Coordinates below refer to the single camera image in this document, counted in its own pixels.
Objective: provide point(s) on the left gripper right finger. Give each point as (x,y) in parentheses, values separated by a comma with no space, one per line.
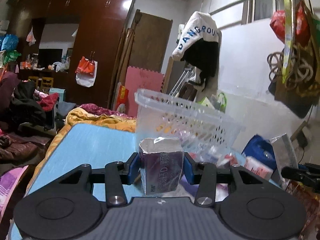
(204,175)

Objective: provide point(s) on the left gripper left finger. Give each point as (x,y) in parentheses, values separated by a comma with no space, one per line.
(117,174)

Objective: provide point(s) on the purple medicine box torn top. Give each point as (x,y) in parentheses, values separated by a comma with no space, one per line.
(161,164)

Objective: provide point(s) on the clear plastic basket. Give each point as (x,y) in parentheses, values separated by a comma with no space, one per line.
(206,134)

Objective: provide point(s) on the blue shopping bag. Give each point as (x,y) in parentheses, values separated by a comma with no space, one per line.
(261,150)

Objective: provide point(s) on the yellow orange blanket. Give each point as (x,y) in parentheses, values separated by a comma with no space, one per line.
(80,116)

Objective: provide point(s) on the green white tote bag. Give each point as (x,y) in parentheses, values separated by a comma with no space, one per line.
(213,101)

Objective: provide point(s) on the orange white plastic bag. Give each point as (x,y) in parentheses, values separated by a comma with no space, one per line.
(86,72)

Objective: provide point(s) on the pile of dark clothes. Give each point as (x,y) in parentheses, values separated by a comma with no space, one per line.
(24,109)

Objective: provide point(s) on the brown hanging bag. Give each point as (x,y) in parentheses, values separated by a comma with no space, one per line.
(300,89)

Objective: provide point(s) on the white hoodie blue letters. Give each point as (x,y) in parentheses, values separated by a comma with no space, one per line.
(198,45)

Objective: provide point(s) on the dark red wooden wardrobe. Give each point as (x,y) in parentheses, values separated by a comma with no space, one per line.
(100,33)

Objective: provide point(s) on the brown wooden board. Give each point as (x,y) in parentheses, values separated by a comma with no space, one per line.
(150,41)

